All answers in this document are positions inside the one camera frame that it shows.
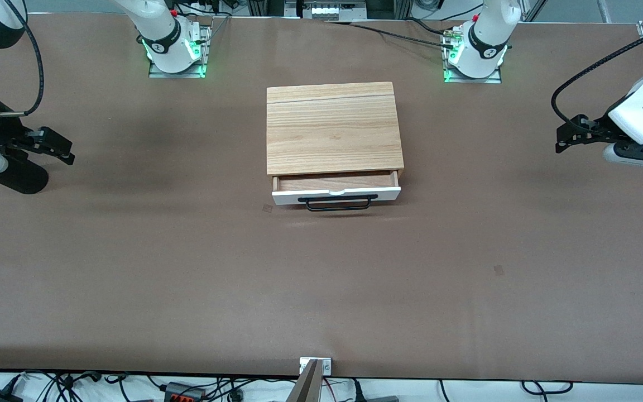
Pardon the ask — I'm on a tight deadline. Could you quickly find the white-fronted drawer with handle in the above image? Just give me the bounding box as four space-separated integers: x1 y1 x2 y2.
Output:
271 170 402 206

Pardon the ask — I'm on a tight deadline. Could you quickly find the black metal drawer handle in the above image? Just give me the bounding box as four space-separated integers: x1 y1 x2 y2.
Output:
298 194 379 212

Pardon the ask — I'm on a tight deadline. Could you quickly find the wooden drawer cabinet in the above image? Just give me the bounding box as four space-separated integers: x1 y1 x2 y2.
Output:
266 82 405 179

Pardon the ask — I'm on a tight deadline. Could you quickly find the brown table cover sheet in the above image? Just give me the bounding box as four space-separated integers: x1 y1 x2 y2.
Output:
0 12 643 386

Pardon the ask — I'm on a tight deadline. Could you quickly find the black box with red buttons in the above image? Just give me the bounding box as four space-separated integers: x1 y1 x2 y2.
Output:
164 382 206 402

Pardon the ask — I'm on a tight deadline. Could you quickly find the white power strip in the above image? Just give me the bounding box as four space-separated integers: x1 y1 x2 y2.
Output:
309 2 357 18

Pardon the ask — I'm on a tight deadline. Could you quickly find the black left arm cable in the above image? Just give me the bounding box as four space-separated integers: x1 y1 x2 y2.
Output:
550 21 643 135

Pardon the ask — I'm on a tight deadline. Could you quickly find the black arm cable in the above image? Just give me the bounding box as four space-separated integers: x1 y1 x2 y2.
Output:
550 21 643 135
0 11 45 118

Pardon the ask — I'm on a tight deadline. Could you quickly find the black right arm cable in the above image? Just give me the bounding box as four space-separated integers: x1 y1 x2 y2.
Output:
0 11 45 118

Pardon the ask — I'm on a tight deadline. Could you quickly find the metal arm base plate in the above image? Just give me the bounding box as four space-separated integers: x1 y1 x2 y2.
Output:
148 25 212 79
443 22 502 84

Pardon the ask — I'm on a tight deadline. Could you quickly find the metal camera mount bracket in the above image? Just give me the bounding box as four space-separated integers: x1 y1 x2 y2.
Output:
285 357 333 402

